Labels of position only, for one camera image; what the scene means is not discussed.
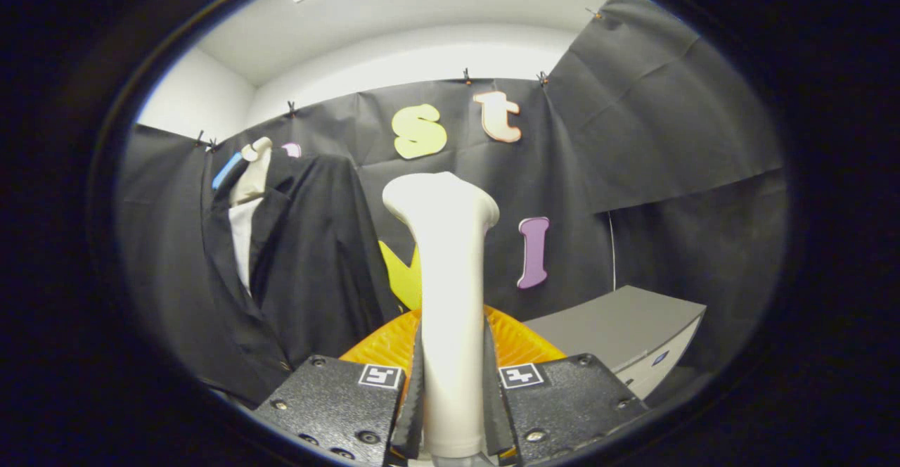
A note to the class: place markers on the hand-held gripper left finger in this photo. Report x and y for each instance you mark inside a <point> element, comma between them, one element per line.
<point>330,404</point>

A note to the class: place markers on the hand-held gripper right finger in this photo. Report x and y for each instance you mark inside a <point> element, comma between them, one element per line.
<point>562,404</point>

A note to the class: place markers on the black suit jacket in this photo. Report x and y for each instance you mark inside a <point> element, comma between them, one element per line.
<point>309,263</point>

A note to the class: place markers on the white shirt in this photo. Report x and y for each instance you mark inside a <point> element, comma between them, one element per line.
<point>241,242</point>

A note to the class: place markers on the cream clothes hanger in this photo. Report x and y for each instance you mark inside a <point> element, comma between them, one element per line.
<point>256,171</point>

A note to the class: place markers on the grey cabinet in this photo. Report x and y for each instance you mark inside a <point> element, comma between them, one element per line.
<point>619,319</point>

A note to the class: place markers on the black backdrop cloth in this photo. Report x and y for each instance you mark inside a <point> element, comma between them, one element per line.
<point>668,101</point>

